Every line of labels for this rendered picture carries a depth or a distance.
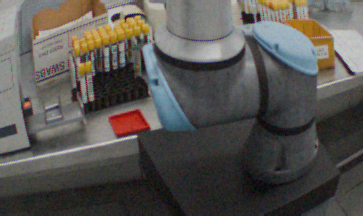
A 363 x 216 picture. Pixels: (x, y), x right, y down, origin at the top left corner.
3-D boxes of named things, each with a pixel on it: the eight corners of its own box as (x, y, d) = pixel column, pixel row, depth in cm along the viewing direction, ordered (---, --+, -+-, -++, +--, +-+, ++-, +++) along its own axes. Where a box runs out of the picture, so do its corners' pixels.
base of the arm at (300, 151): (328, 158, 88) (335, 114, 83) (269, 196, 83) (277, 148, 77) (292, 119, 99) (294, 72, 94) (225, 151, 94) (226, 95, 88)
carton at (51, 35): (35, 88, 134) (31, 40, 126) (32, 52, 157) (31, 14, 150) (111, 61, 140) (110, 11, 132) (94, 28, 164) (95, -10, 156)
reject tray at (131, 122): (117, 137, 112) (116, 134, 112) (108, 119, 118) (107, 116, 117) (150, 129, 114) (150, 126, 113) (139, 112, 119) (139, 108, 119)
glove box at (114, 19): (112, 61, 141) (111, 28, 136) (97, 32, 160) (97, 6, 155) (161, 47, 144) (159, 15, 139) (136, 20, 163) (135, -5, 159)
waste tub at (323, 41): (305, 73, 130) (303, 38, 125) (284, 51, 141) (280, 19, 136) (335, 67, 133) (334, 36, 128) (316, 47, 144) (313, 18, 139)
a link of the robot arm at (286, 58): (324, 120, 82) (327, 49, 74) (258, 138, 80) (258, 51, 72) (303, 82, 91) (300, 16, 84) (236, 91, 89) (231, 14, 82)
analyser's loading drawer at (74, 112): (18, 141, 108) (14, 122, 105) (17, 127, 113) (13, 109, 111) (86, 123, 113) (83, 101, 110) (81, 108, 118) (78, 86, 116)
